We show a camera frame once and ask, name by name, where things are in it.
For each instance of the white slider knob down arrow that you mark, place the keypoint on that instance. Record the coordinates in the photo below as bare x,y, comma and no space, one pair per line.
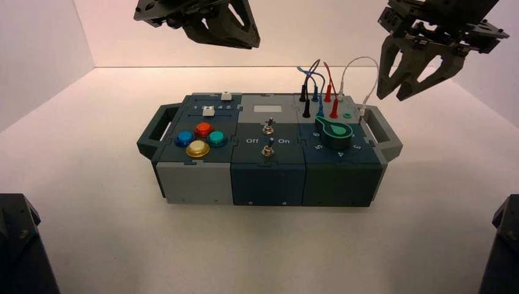
226,95

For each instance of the metal toggle switch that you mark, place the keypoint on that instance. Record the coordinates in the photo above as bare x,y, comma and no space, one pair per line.
267,129
267,151

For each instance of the white display window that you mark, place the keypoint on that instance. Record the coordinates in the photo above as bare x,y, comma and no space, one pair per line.
267,108

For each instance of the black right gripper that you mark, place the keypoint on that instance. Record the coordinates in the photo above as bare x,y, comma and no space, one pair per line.
454,28

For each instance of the green rotary knob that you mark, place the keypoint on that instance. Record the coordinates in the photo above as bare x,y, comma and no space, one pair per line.
334,136

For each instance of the teal push button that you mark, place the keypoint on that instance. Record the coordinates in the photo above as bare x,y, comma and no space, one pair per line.
217,138

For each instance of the yellow push button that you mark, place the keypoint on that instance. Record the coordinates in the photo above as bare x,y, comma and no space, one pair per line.
198,149

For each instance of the orange push button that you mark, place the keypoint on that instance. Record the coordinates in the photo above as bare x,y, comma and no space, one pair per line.
203,130

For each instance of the blue push button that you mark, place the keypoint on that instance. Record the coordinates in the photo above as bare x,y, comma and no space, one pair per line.
185,138

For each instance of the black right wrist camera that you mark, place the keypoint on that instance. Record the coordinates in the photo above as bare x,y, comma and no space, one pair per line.
395,22

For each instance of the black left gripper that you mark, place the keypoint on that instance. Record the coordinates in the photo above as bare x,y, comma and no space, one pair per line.
170,10

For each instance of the white slider knob up arrow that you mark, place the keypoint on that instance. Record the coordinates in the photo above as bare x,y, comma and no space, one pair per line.
208,111

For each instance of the grey and teal control box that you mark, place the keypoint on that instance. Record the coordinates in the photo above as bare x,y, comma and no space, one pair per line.
267,182

